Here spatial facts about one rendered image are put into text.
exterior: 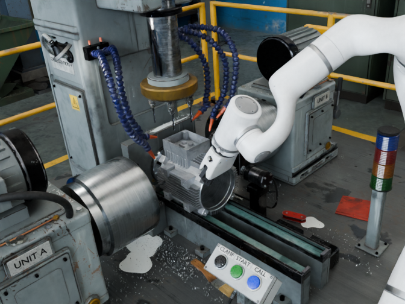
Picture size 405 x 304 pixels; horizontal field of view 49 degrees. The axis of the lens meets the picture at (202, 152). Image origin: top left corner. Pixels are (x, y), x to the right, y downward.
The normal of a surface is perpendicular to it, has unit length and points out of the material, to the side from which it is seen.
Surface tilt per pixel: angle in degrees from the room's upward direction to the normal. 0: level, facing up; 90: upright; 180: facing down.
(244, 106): 30
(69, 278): 90
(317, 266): 90
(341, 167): 0
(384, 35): 55
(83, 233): 90
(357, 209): 0
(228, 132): 88
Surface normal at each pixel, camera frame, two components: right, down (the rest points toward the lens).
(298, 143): 0.70, 0.29
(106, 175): 0.09, -0.79
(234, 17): -0.71, 0.37
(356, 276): -0.07, -0.88
